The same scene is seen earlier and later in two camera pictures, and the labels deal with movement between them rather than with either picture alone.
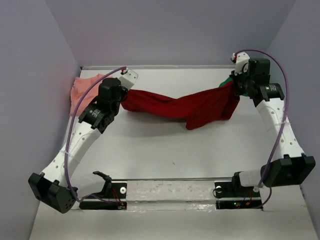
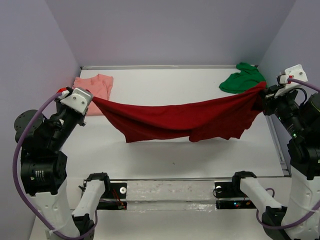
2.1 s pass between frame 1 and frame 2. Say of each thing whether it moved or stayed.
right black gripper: moved
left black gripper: moved
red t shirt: moved
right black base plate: stayed
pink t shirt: stayed
